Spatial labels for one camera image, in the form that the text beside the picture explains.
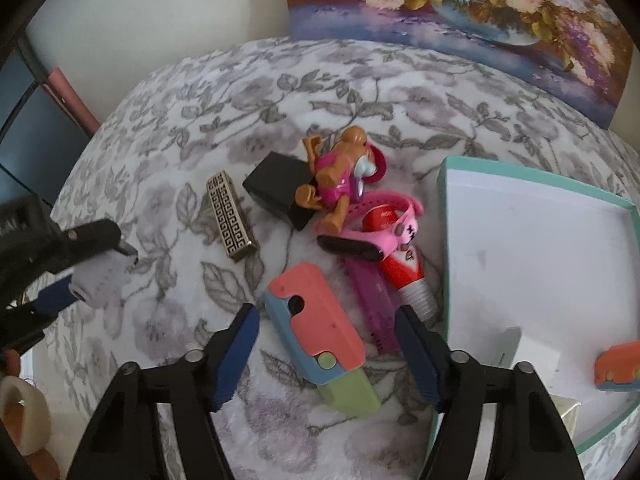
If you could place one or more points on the pink blue green toy knife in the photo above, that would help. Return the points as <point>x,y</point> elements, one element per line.
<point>320,310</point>

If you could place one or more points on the teal rimmed white tray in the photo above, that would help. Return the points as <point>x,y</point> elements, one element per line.
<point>525,240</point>

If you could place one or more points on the purple ruler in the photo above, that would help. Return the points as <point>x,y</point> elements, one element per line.
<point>367,295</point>

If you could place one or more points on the pink toy watch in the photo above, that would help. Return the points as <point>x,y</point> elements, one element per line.
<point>380,237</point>

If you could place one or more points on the white plastic toy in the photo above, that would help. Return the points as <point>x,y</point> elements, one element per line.
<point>102,280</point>

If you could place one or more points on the gold patterned lighter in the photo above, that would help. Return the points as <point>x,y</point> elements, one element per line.
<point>232,215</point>

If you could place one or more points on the flower painting canvas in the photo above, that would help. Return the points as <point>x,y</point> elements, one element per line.
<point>450,20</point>

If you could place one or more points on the brown dog figure pink vest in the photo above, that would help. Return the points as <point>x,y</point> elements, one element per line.
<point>332,175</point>

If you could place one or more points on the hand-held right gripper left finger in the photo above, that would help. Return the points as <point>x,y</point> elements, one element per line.
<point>235,355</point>

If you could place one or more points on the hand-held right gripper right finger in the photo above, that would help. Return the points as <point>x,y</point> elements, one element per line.
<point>420,355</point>

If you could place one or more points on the black small box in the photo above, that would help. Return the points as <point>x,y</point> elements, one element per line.
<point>275,185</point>

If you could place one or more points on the red white toy tube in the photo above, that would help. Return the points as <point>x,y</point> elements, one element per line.
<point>400,260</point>

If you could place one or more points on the beige tape roll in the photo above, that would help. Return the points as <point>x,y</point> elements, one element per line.
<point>20,410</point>

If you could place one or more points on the dark cabinet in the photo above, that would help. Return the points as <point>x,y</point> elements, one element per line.
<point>20,125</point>

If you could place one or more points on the cream small box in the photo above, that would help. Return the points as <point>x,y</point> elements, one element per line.
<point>567,415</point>

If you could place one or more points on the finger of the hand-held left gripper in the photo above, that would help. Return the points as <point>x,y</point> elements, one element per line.
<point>95,237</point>
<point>57,297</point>

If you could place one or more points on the orange blue toy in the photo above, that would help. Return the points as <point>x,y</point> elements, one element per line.
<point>620,360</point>

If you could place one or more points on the white small box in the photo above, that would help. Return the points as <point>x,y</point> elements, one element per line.
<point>530,360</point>

